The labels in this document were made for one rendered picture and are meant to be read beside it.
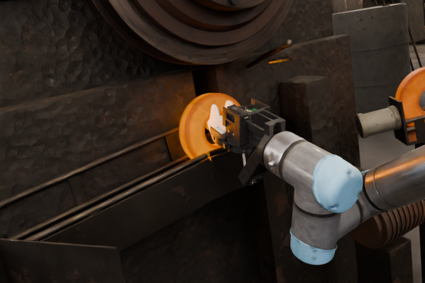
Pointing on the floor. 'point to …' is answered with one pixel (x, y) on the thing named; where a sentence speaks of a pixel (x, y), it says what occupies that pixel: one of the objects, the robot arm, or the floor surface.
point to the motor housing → (387, 245)
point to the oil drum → (376, 52)
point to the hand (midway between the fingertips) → (212, 120)
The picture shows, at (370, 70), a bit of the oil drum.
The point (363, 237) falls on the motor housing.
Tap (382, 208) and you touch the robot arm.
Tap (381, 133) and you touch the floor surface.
